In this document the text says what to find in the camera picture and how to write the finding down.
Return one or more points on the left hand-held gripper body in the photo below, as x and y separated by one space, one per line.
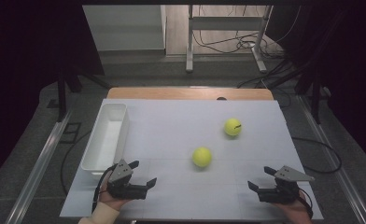
122 172

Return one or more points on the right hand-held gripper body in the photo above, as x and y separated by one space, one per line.
284 193

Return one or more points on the white plastic bin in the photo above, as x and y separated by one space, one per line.
106 140

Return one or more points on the plain yellow tennis ball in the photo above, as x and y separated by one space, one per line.
201 157

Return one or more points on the person's right hand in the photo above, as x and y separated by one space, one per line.
294 213

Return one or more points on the person's left hand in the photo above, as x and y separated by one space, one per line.
111 202

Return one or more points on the yellow tennis ball black mark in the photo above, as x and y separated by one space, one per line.
232 127

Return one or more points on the white table cover sheet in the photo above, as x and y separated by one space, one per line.
178 124

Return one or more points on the wooden table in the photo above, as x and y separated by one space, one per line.
171 93

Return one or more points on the black stand leg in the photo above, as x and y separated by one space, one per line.
61 99
316 102

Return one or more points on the dark curtain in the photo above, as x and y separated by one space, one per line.
22 62
352 62

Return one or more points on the white cabinet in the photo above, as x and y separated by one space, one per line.
125 28

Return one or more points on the aluminium floor rail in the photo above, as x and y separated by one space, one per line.
349 193
38 171

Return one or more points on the white metal stand frame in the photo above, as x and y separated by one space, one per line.
224 23

